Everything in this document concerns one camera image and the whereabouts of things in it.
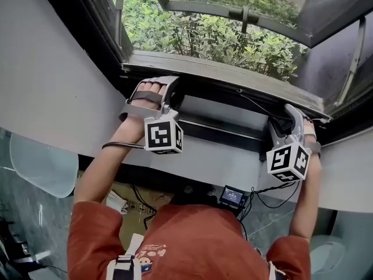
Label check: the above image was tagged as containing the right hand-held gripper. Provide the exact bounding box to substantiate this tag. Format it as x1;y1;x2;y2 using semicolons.
266;103;312;183

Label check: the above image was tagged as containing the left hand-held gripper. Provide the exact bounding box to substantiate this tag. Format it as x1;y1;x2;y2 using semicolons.
118;76;184;155

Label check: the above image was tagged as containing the person's left forearm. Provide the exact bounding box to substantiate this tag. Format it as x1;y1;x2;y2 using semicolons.
72;117;146;208

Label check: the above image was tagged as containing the person's right forearm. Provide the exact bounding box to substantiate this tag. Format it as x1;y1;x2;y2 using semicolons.
290;156;323;242

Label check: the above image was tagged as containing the grey metal window stay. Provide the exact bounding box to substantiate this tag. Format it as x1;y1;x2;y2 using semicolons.
114;0;126;45
335;16;367;107

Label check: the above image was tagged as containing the person's left hand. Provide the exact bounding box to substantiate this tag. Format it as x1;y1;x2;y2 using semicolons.
131;81;168;110

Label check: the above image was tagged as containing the person's right hand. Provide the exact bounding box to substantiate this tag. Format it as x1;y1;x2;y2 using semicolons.
302;117;322;158

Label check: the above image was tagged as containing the small fixed glass pane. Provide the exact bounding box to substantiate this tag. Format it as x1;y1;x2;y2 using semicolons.
177;93;269;134

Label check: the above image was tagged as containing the green shrub hedge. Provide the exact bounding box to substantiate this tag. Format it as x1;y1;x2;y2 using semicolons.
109;0;309;83

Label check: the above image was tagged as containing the small black display device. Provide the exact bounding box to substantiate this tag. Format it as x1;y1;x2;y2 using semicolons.
219;184;246;211

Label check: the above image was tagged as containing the translucent white plastic chair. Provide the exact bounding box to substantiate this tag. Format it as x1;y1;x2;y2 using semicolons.
308;233;347;275
9;132;79;198

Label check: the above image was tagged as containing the brown cardboard box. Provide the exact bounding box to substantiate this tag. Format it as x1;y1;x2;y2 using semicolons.
75;170;175;250

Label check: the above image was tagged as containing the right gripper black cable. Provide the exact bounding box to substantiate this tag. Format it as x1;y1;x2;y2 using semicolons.
240;181;301;242

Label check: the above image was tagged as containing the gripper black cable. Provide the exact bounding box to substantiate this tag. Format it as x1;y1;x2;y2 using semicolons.
240;181;301;242
101;141;160;232

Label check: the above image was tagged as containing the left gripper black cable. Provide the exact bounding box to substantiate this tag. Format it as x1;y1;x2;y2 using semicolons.
101;141;160;232

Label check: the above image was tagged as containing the black window handle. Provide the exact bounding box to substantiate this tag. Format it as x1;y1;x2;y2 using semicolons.
228;6;260;34

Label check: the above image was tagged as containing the white black harness strap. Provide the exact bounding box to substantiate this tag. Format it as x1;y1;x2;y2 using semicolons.
105;233;145;280
267;260;288;280

